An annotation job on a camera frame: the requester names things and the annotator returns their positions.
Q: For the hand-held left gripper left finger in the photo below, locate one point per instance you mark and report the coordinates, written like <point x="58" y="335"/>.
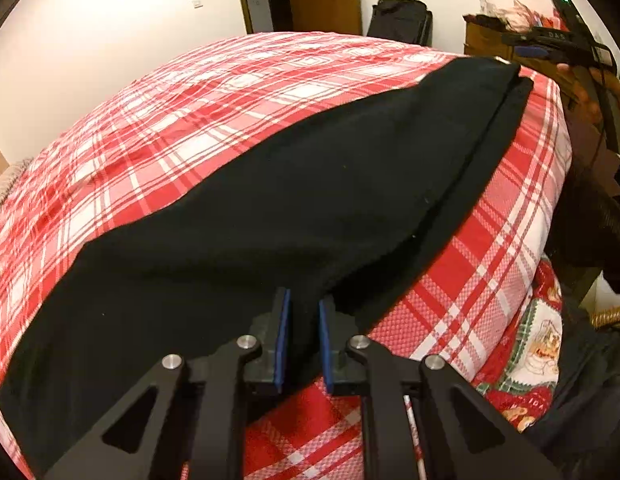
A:
<point x="285" y="340"/>

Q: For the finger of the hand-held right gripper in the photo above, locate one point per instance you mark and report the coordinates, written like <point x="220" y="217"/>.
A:
<point x="529" y="51"/>

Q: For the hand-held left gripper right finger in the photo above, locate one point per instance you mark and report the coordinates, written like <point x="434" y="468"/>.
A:
<point x="325" y="350"/>

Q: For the black pants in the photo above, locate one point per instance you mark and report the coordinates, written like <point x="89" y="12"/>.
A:
<point x="290" y="185"/>

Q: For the person's right hand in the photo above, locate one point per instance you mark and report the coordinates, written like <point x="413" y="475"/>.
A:
<point x="585" y="92"/>

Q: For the clutter on dresser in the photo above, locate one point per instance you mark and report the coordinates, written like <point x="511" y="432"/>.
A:
<point x="515" y="12"/>

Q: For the wooden dresser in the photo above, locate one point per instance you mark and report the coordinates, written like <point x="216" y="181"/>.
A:
<point x="487" y="42"/>

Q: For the black bag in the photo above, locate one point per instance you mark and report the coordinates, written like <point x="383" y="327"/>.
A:
<point x="399" y="21"/>

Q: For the festive printed cloth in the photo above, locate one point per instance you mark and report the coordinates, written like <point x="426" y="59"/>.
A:
<point x="535" y="340"/>

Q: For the red plaid blanket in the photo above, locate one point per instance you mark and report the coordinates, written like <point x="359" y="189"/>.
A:
<point x="189" y="110"/>

